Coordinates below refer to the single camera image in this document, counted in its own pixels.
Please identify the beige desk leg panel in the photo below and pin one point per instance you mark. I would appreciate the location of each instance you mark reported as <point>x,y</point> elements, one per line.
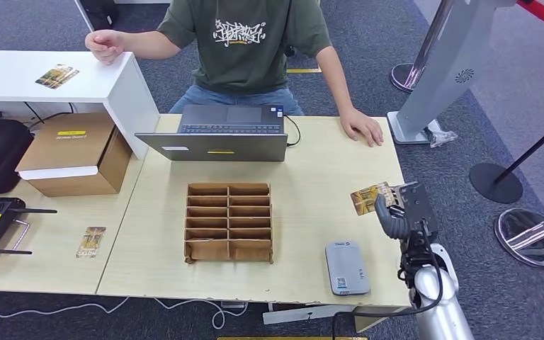
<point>370,321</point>

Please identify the grey card reader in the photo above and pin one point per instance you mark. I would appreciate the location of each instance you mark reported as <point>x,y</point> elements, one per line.
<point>347,267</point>

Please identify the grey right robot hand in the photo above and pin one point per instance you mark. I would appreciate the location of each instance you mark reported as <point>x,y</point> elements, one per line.
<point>415,211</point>

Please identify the golden ID card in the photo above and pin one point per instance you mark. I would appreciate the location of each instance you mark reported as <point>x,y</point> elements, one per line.
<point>366,199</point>

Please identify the grey laptop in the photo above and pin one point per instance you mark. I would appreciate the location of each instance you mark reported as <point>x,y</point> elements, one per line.
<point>215,148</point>

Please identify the white shelf unit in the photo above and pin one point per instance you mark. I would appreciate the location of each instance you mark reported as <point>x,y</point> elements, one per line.
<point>18,75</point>

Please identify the white metal bracket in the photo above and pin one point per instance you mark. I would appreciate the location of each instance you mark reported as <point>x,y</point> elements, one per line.
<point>300,315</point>

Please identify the grey power adapter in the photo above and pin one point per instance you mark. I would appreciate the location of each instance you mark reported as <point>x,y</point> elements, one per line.
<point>233,305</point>

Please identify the person's left forearm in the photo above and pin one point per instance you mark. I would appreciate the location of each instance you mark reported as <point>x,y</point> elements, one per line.
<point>337,80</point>

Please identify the person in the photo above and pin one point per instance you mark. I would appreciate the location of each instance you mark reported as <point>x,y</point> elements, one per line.
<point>244,61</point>

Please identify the grey kiosk stand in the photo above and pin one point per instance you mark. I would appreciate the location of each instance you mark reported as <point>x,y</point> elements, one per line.
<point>445,70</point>

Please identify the black computer tower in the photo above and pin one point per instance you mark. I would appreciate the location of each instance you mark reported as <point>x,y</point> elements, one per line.
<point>98,13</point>

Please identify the person's left hand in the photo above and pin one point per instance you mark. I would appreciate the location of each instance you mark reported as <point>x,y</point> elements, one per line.
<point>360,126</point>

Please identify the yellow floor tape strip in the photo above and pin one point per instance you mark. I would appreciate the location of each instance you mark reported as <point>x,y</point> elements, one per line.
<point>304,71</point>

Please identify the wooden card organizer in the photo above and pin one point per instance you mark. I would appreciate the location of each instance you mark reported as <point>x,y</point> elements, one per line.
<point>229,223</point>

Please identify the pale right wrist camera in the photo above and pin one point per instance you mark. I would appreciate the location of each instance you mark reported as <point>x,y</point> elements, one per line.
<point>448,263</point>

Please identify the person's right forearm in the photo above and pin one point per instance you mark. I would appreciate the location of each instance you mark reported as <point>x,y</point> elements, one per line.
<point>150,44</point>

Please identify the chrome stanchion post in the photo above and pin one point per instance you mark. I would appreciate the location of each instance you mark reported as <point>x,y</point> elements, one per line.
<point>429,42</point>

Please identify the room key card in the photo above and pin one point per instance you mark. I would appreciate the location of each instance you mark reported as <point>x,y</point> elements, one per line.
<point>201,241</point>

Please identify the brown cardboard box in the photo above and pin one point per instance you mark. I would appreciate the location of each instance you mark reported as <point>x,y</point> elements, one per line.
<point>72,145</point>

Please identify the clear plastic bag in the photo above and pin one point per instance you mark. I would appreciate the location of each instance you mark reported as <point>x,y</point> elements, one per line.
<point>441,137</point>

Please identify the person's right hand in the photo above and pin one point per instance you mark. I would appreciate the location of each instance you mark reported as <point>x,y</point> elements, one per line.
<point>105,44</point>

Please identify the black stanchion with round base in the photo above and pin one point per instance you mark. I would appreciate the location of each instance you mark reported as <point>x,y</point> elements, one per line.
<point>495,180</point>

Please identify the chrome stanchion with mirror base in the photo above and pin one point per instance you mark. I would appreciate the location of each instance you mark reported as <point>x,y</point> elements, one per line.
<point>530,239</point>

